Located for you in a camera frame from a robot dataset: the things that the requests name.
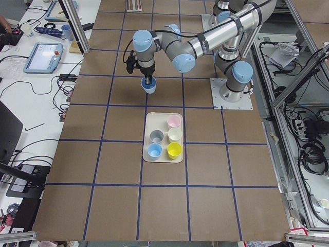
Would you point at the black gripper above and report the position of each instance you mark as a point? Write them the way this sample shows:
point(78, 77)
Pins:
point(147, 70)

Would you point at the pale blue plastic cup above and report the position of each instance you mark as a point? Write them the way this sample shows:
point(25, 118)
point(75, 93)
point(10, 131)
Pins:
point(150, 87)

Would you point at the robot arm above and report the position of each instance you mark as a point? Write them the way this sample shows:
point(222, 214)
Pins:
point(226, 35)
point(220, 11)

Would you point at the person forearm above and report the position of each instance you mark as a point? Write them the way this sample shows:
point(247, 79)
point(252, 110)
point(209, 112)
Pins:
point(5, 26)

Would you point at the pink plastic cup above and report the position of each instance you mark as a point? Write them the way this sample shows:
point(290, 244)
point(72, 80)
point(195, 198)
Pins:
point(174, 121)

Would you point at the grey plastic cup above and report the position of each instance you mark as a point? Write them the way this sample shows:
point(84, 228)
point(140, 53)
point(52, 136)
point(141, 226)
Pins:
point(156, 136)

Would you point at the white plastic cup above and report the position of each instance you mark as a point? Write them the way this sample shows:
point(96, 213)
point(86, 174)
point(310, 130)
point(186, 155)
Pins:
point(175, 135)

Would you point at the light blue plastic cup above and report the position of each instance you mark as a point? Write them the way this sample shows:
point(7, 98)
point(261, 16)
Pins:
point(154, 151)

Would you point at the yellow plastic cup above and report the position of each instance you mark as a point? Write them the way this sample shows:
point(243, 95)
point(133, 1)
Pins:
point(174, 150)

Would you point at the blue cup on desk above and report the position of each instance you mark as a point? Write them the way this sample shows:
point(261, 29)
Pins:
point(67, 32)

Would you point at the white paper cup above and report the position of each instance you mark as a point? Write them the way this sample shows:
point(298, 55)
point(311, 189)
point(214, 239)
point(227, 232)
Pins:
point(27, 30)

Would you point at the cream plastic tray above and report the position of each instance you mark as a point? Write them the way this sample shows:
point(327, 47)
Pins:
point(158, 121)

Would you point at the wooden mug tree stand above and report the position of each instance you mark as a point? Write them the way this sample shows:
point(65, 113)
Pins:
point(73, 44)

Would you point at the black power adapter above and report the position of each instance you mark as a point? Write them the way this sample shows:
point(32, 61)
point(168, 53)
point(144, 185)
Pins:
point(68, 77)

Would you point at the near blue teach pendant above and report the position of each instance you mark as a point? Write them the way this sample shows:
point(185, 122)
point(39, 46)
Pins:
point(44, 58)

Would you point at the blue teach pendant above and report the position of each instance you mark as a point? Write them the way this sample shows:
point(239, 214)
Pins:
point(44, 58)
point(55, 13)

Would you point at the blue checkered cloth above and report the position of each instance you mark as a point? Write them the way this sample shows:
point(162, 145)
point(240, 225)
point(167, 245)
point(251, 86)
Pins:
point(49, 31)

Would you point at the far blue teach pendant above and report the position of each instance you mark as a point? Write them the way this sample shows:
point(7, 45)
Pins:
point(55, 13)

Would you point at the crumpled white paper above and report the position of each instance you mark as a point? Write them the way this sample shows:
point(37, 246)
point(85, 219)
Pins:
point(284, 54)

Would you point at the black monitor stand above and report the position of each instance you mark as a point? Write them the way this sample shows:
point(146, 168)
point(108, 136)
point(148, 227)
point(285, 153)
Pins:
point(28, 179)

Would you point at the wrist black camera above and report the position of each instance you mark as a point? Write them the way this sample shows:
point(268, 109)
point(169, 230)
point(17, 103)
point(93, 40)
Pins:
point(130, 62)

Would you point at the aluminium frame post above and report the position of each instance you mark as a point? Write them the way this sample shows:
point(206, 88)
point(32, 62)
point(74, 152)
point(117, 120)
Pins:
point(75, 24)

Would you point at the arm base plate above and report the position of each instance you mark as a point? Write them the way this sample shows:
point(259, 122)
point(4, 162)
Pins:
point(208, 21)
point(225, 99)

